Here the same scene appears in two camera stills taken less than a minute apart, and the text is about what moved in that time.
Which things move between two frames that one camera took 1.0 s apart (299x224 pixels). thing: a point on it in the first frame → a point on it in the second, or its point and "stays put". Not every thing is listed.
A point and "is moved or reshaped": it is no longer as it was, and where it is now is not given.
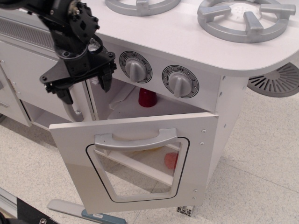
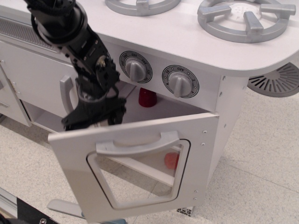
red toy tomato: (171, 159) stays put
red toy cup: (146, 98) stays put
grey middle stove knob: (136, 66) stays put
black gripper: (90, 65) → (88, 112)
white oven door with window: (131, 163) is moved or reshaped
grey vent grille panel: (29, 33) stays put
